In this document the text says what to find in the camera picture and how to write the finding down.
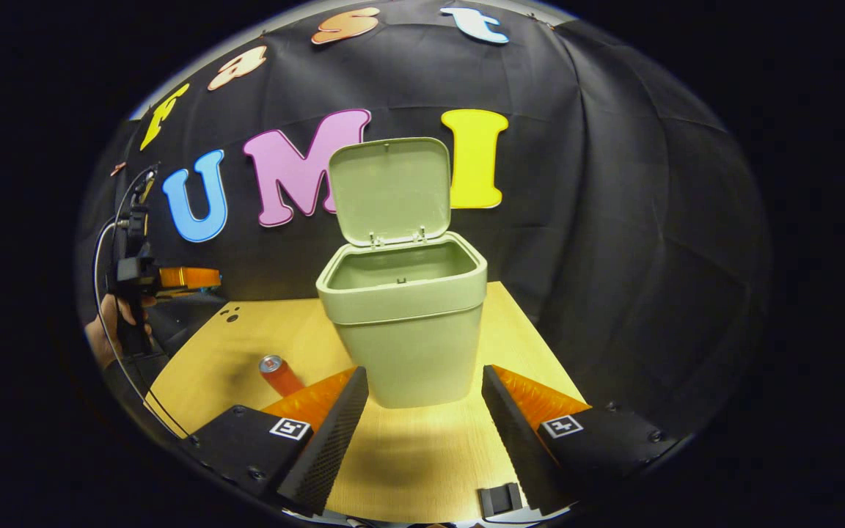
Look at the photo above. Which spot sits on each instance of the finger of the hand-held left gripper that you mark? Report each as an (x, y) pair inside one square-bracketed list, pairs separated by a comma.
[(189, 279)]

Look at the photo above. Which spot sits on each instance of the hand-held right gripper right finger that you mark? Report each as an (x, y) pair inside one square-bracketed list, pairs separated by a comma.
[(518, 440)]

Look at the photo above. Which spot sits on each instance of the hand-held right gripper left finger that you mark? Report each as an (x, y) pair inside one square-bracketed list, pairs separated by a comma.
[(331, 440)]

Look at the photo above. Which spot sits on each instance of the orange pop can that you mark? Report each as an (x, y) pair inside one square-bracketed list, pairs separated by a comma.
[(282, 375)]

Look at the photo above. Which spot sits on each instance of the pale green garbage bin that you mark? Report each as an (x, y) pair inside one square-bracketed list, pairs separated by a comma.
[(408, 330)]

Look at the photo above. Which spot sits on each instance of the wooden desktop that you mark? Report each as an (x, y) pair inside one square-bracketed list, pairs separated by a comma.
[(408, 447)]

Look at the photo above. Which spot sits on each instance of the copper metal clip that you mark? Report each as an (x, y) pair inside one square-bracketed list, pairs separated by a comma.
[(118, 169)]

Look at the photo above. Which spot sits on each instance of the black backdrop cloth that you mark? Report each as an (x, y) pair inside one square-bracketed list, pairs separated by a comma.
[(613, 220)]

